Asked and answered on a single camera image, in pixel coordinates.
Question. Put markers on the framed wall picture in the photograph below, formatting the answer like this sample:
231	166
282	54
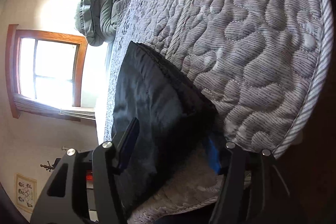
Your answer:
25	192

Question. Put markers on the grey quilted bedspread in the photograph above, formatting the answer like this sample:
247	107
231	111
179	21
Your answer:
261	63

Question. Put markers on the grey curtain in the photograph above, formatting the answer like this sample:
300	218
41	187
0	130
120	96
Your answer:
33	106

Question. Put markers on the wooden coat rack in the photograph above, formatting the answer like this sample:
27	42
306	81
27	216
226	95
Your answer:
49	167

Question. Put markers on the wooden framed window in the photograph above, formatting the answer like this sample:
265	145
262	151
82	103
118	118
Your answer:
46	66

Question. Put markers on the black quilted pants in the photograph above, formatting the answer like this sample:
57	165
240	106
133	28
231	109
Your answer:
174	119

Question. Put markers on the red basket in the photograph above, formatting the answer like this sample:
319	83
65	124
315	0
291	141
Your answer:
89	176

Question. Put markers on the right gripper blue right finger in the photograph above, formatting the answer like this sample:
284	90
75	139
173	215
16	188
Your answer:
253	190

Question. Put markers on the grey-blue folded duvet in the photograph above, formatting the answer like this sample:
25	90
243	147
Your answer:
97	20

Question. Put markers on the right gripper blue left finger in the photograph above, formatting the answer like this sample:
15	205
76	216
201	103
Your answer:
64	197

